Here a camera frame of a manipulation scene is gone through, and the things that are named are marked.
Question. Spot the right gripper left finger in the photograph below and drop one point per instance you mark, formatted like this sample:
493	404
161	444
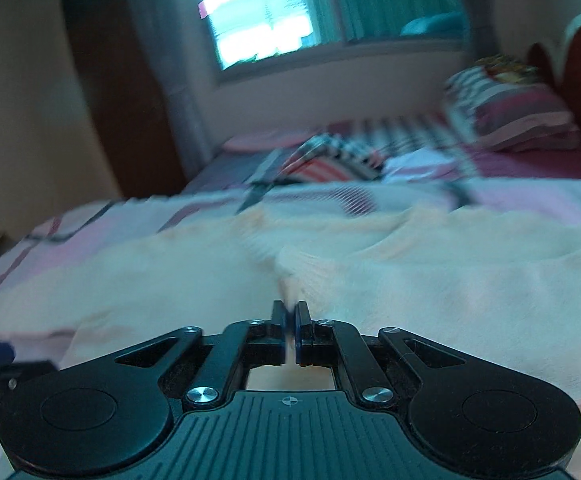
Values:
266	341

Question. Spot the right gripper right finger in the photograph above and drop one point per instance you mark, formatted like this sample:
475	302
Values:
313	338

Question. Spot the cream knit sweater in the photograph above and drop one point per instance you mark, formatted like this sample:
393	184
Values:
504	286

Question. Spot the striped folded shirt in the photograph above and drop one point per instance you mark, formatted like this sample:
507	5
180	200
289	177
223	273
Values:
326	158

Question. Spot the white folded cloth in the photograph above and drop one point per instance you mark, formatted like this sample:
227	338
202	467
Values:
422	165

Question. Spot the pink patterned bedsheet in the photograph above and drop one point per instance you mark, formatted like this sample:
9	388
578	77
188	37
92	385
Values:
78	235

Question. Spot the striped purple mattress sheet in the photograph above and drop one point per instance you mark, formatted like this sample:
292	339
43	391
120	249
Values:
424	146

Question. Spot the striped pillow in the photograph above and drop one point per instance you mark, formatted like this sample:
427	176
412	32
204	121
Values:
500	116

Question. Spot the window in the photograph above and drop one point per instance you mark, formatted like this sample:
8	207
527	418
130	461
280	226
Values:
248	31

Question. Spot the patterned gold cloth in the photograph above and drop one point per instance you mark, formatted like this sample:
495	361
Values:
508	70

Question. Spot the grey left curtain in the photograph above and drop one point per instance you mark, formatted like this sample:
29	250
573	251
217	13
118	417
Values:
159	25

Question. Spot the dark wooden door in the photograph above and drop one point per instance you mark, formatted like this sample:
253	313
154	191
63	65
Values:
126	105

